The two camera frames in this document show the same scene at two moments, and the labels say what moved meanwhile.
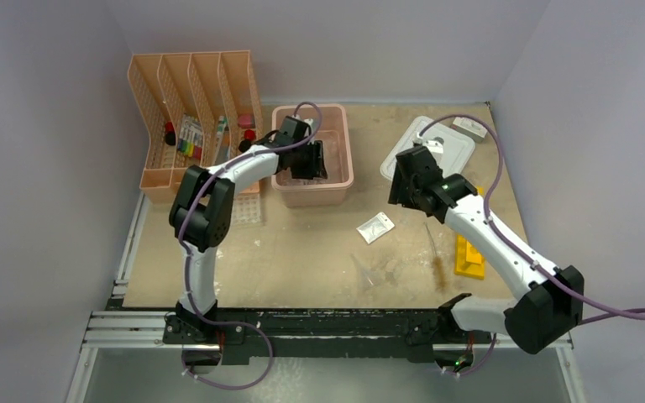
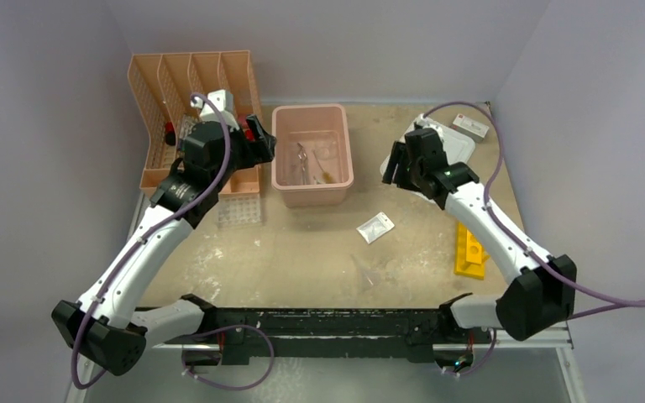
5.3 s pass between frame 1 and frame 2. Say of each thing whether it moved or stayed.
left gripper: moved
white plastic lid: stayed
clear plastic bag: stayed
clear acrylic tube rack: stayed
